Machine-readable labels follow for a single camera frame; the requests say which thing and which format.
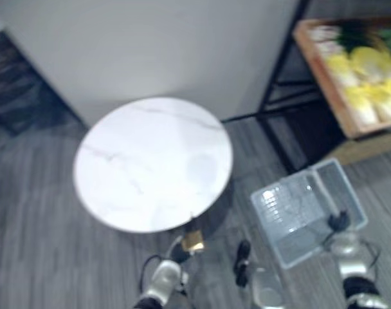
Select wooden vegetable crate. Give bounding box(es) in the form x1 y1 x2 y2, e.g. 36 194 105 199
293 17 391 140

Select black metal shelf frame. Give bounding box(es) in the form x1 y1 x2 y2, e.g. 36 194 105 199
221 0 348 172

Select pale white vegetables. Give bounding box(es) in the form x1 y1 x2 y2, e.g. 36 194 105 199
310 24 344 54

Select dark robot foot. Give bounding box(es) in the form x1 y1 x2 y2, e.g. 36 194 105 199
235 239 252 287

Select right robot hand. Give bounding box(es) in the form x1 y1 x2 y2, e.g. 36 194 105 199
327 209 350 233

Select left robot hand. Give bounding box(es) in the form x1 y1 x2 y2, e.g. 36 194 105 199
169 236 196 264

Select black and gold table base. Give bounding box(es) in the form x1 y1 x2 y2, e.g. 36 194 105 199
181 180 237 254

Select round white marble table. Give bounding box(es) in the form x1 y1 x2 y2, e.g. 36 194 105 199
72 97 234 234

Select green leafy vegetable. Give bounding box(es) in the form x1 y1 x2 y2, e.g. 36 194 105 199
336 22 391 54

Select transparent plastic basket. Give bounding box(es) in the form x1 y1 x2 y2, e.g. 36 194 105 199
250 158 369 270

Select yellow napa cabbage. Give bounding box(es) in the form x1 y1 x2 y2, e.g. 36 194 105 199
343 85 380 125
372 79 391 123
349 46 391 81
323 53 359 88

